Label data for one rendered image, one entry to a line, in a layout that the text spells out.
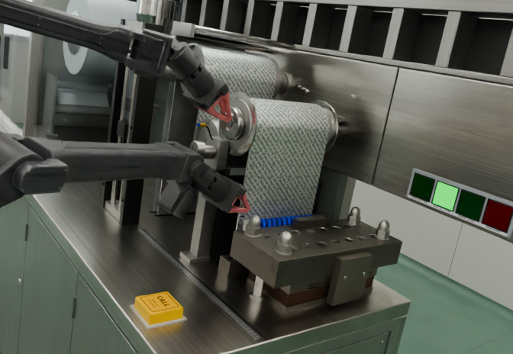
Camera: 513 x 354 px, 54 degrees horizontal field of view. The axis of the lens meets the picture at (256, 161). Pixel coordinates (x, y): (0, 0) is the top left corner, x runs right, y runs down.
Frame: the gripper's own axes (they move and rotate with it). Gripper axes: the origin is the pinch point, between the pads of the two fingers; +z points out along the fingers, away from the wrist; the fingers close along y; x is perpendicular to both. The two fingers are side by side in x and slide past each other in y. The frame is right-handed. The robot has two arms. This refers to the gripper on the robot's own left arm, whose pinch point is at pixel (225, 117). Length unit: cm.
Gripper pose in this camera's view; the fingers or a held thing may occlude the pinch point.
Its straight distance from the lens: 112.5
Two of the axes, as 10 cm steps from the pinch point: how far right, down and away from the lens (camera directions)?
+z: 4.9, 6.2, 6.2
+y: 5.9, 2.9, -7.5
